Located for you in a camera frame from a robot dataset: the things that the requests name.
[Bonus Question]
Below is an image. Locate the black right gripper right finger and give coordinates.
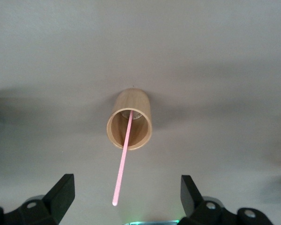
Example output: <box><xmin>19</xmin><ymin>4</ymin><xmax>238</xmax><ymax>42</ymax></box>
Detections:
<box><xmin>180</xmin><ymin>174</ymin><xmax>276</xmax><ymax>225</ymax></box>

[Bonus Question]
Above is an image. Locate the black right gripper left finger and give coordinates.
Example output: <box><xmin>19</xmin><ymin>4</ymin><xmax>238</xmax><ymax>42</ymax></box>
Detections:
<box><xmin>0</xmin><ymin>173</ymin><xmax>75</xmax><ymax>225</ymax></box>

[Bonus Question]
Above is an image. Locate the pink straw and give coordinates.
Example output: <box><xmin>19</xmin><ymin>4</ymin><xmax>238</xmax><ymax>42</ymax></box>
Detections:
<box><xmin>112</xmin><ymin>110</ymin><xmax>134</xmax><ymax>207</ymax></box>

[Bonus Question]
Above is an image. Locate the bamboo wooden cup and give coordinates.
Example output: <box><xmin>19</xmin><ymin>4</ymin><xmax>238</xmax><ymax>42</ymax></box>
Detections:
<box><xmin>106</xmin><ymin>88</ymin><xmax>153</xmax><ymax>150</ymax></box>

